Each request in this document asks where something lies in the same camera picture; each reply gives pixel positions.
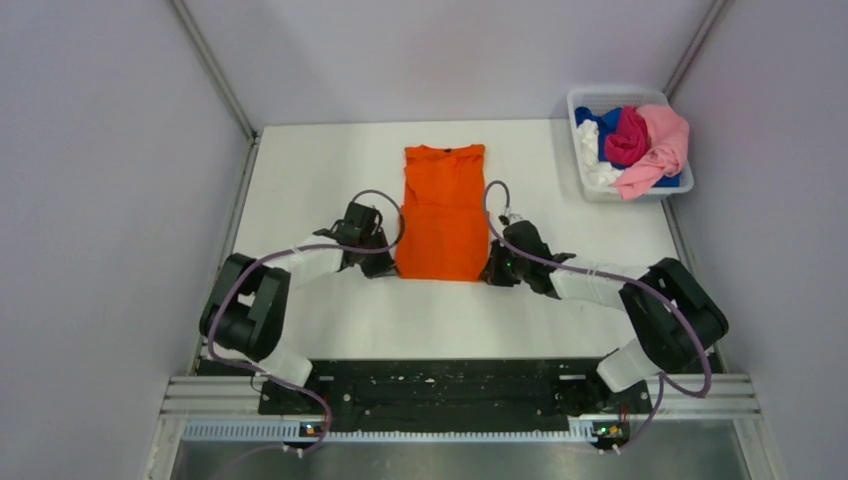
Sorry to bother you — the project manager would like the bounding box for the white plastic laundry basket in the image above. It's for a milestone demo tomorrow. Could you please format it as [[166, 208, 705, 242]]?
[[567, 85, 694, 202]]

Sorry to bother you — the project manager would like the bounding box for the aluminium frame rail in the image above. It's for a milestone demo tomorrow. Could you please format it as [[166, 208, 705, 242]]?
[[144, 373, 783, 479]]

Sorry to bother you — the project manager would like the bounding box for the orange t shirt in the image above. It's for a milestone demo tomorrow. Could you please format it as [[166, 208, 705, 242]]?
[[395, 144, 489, 282]]

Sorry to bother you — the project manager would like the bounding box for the pink t shirt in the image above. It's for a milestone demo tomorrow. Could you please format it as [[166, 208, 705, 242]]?
[[612, 104, 690, 201]]

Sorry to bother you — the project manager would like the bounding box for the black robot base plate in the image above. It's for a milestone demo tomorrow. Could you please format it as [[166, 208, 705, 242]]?
[[257, 358, 651, 436]]

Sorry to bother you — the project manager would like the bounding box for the white t shirt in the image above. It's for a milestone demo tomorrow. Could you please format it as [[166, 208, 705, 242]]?
[[577, 119, 622, 187]]

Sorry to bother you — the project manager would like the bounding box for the blue t shirt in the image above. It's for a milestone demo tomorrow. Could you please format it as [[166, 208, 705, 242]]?
[[575, 106, 682, 188]]

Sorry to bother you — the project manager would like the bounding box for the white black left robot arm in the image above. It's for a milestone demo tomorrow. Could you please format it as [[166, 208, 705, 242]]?
[[199, 202, 396, 414]]

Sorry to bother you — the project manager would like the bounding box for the magenta t shirt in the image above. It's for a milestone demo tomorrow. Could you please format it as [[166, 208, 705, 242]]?
[[604, 106, 649, 169]]

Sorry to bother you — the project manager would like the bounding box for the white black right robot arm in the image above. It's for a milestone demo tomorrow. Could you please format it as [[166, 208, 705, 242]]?
[[481, 215, 729, 415]]

